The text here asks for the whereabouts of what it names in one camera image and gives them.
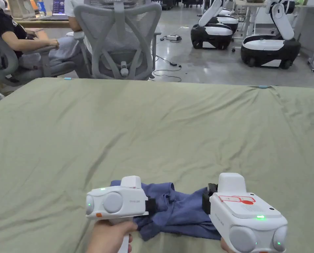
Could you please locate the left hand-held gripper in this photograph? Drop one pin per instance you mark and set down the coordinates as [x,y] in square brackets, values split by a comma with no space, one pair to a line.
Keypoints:
[115,201]

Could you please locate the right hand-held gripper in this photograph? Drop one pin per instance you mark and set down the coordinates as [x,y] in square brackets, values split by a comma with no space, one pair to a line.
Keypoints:
[241,213]

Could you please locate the dark blue shirt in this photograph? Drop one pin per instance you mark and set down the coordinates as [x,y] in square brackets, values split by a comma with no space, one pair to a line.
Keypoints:
[180,210]

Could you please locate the person's right hand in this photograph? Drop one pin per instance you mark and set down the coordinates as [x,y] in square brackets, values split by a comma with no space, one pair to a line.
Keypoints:
[226,246]

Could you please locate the person's left hand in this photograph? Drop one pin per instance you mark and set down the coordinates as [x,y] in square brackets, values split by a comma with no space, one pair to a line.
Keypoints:
[104,237]

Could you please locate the bed with pale green sheet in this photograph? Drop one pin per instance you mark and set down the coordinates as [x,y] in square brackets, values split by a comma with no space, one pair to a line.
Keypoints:
[157,131]

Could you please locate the white and black mobile robot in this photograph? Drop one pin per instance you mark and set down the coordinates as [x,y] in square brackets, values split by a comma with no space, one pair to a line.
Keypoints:
[270,47]
[212,31]
[229,21]

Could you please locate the white power strip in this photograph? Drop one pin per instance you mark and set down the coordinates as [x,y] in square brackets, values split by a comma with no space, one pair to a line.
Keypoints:
[173,38]

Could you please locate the wooden desk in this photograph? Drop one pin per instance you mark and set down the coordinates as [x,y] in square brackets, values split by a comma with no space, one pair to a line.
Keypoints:
[46,23]

